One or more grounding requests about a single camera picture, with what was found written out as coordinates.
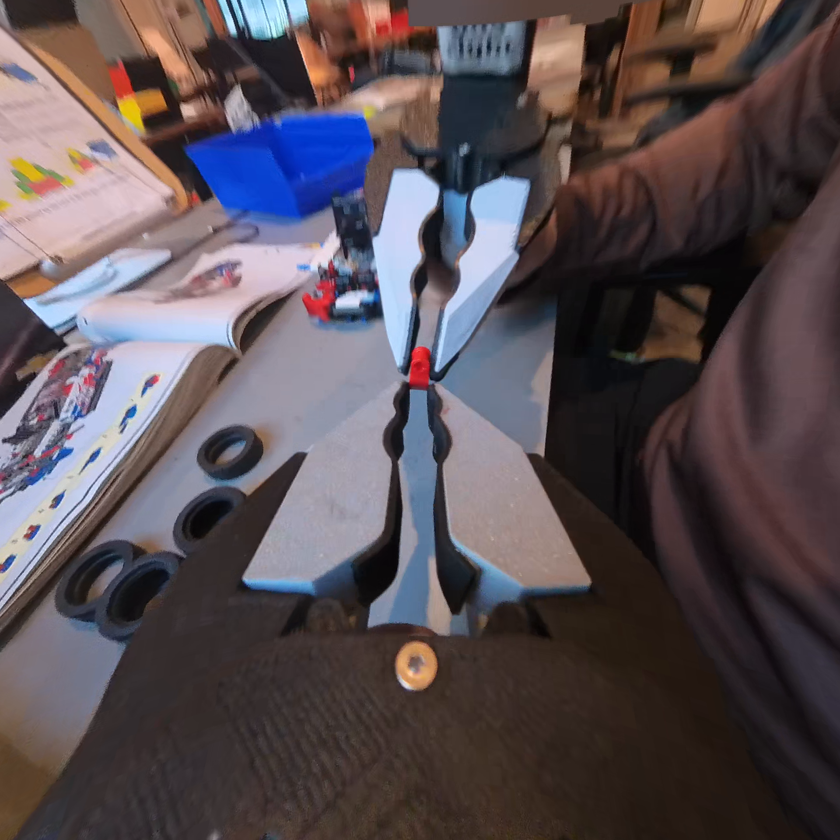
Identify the grey desk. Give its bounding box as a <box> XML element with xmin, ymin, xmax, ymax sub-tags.
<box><xmin>0</xmin><ymin>197</ymin><xmax>560</xmax><ymax>756</ymax></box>

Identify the pale white plastic item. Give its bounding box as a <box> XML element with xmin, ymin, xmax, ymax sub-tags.
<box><xmin>25</xmin><ymin>247</ymin><xmax>173</xmax><ymax>330</ymax></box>

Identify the brown wooden board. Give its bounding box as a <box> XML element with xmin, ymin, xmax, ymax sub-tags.
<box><xmin>20</xmin><ymin>39</ymin><xmax>193</xmax><ymax>212</ymax></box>

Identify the wide black rubber tyre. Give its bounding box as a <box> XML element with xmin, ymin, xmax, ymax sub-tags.
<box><xmin>172</xmin><ymin>487</ymin><xmax>248</xmax><ymax>556</ymax></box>
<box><xmin>95</xmin><ymin>551</ymin><xmax>182</xmax><ymax>642</ymax></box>

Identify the beige wooden table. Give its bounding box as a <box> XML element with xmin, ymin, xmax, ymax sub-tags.
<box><xmin>0</xmin><ymin>715</ymin><xmax>74</xmax><ymax>840</ymax></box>

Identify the white brick picture booklet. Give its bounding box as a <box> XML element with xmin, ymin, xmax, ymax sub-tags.
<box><xmin>0</xmin><ymin>26</ymin><xmax>179</xmax><ymax>282</ymax></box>

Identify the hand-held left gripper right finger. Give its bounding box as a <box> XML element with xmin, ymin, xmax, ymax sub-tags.
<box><xmin>427</xmin><ymin>384</ymin><xmax>593</xmax><ymax>616</ymax></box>

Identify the narrow black rubber tyre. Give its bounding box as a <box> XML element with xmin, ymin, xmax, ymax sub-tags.
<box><xmin>197</xmin><ymin>425</ymin><xmax>265</xmax><ymax>481</ymax></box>
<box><xmin>54</xmin><ymin>540</ymin><xmax>147</xmax><ymax>623</ymax></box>

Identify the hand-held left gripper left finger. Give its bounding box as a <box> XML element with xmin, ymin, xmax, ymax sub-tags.
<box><xmin>241</xmin><ymin>382</ymin><xmax>411</xmax><ymax>608</ymax></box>

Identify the blue plastic bin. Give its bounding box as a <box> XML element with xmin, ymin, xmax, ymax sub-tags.
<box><xmin>185</xmin><ymin>112</ymin><xmax>375</xmax><ymax>221</ymax></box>

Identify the open instruction book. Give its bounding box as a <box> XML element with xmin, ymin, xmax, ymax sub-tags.
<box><xmin>0</xmin><ymin>241</ymin><xmax>329</xmax><ymax>632</ymax></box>

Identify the printed toy car box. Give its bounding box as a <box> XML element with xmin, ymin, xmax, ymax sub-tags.
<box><xmin>0</xmin><ymin>282</ymin><xmax>68</xmax><ymax>411</ymax></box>

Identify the black cable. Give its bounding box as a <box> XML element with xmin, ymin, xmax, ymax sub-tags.
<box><xmin>164</xmin><ymin>215</ymin><xmax>261</xmax><ymax>265</ymax></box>

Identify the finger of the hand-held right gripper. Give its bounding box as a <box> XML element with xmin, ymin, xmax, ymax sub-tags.
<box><xmin>433</xmin><ymin>176</ymin><xmax>531</xmax><ymax>382</ymax></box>
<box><xmin>372</xmin><ymin>167</ymin><xmax>442</xmax><ymax>375</ymax></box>

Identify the toy brick car model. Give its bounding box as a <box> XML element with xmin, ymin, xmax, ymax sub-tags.
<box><xmin>302</xmin><ymin>190</ymin><xmax>383</xmax><ymax>324</ymax></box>

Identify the person's brown shirt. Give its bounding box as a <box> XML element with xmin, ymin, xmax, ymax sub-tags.
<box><xmin>643</xmin><ymin>164</ymin><xmax>840</xmax><ymax>840</ymax></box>

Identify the person's right forearm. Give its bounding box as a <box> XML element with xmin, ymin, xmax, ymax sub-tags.
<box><xmin>512</xmin><ymin>13</ymin><xmax>840</xmax><ymax>309</ymax></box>

